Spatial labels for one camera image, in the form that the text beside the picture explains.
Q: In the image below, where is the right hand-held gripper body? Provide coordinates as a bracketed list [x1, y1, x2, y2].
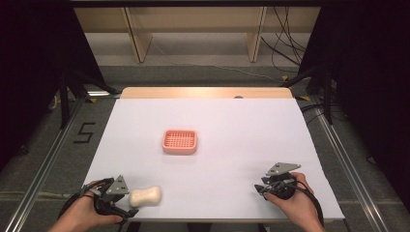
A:
[261, 161, 303, 201]

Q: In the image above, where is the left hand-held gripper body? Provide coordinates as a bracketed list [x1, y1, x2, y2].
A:
[92, 174, 131, 217]

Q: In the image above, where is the person's right hand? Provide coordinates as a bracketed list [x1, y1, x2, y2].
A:
[263, 171, 324, 232]

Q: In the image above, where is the person's left hand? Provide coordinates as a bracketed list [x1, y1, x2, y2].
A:
[53, 180, 124, 232]

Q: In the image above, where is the white table sheet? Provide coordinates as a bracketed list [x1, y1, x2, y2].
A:
[82, 98, 346, 224]

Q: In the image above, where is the pink soap dish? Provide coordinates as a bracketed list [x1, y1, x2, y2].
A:
[161, 129, 199, 156]

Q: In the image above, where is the black metal stand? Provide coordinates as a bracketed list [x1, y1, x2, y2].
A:
[282, 63, 336, 126]
[57, 68, 121, 131]

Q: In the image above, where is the wooden table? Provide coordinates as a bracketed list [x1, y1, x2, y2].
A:
[119, 86, 294, 100]

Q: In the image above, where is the black curtain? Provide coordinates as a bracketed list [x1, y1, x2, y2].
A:
[297, 0, 410, 214]
[0, 0, 108, 173]

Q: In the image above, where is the light wooden shelf unit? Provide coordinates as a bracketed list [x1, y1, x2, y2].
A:
[73, 6, 322, 65]

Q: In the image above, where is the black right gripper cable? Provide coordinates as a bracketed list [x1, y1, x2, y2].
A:
[291, 180, 325, 226]

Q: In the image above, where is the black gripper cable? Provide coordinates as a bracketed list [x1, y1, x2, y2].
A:
[291, 180, 325, 226]
[57, 179, 107, 223]

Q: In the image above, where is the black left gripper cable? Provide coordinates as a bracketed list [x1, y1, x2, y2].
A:
[57, 179, 107, 223]

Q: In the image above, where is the aluminium floor rail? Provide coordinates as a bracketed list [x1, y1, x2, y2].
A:
[309, 96, 392, 232]
[3, 96, 89, 232]

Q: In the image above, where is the thick pale floor cable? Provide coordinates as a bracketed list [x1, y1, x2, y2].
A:
[0, 190, 73, 200]

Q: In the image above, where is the bundle of black cables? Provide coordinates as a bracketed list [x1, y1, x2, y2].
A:
[260, 6, 308, 74]

